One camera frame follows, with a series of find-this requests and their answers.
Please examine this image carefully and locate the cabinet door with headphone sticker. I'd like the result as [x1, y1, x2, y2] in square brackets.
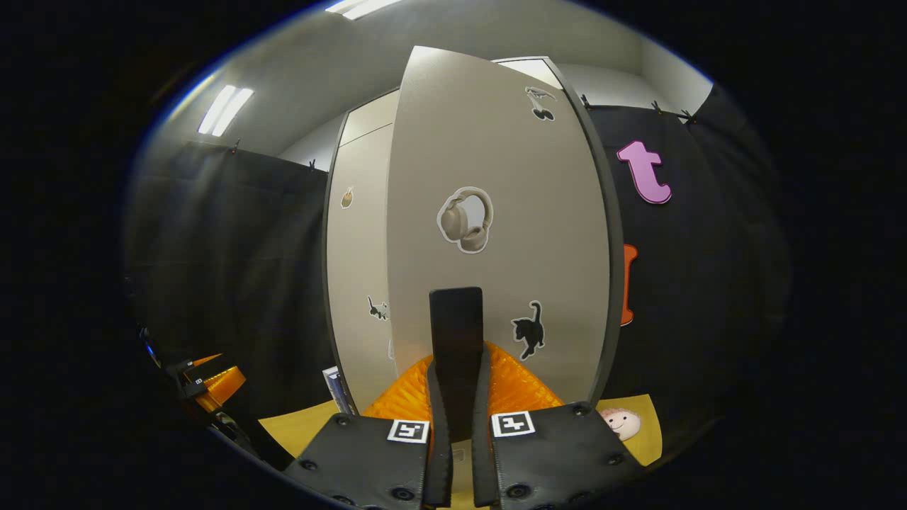
[385, 46, 612, 419]

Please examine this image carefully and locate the cabinet door with camera sticker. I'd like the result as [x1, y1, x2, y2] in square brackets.
[327, 122, 398, 415]

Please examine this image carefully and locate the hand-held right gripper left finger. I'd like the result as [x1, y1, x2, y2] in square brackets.
[283, 354, 454, 510]

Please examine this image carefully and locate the blue and white booklet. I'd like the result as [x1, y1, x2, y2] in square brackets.
[322, 366, 354, 415]

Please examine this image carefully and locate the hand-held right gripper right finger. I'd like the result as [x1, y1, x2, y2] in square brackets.
[471, 341, 646, 510]

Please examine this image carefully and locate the black backdrop cloth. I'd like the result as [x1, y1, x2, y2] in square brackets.
[124, 85, 791, 468]

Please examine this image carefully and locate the pink smiling plush toy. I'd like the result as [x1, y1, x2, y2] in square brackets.
[597, 407, 642, 442]

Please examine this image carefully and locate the black handle of headphone-sticker door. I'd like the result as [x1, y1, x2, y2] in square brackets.
[429, 287, 485, 443]

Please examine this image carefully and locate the beige double-door shoe cabinet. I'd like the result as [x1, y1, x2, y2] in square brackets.
[322, 55, 626, 419]

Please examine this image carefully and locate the narrow ceiling light panel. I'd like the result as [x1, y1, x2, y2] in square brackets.
[197, 85, 254, 137]

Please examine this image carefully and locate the wide ceiling light panel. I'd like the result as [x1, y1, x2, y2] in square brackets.
[325, 0, 405, 21]

